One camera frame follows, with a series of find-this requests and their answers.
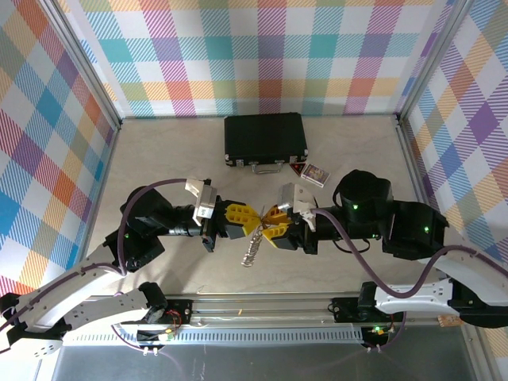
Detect purple playing card box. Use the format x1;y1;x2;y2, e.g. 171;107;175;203
300;163;332;187

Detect aluminium frame floor rail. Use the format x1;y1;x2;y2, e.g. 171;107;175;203
392;114;452;263

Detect perforated metal cable tray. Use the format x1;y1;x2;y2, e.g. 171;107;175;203
63;328;368;348

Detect aluminium frame post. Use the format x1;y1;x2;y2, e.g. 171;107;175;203
394;0;475;124
41;0;123;130

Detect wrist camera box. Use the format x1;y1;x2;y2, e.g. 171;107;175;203
184;177;219;226
276;182;318;232

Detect black carrying case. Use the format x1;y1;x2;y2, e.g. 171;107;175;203
223;113;311;175

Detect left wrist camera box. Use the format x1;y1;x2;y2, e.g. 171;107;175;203
184;177;219;226

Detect silver keyring with link chain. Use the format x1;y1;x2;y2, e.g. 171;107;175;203
241;206;266;267

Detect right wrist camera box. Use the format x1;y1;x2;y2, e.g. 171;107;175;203
276;182;318;232

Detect small circuit board with wires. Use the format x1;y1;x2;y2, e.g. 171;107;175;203
364;323;398;338
137;307;186;346

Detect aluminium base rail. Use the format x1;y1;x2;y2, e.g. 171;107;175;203
166;294;338;329

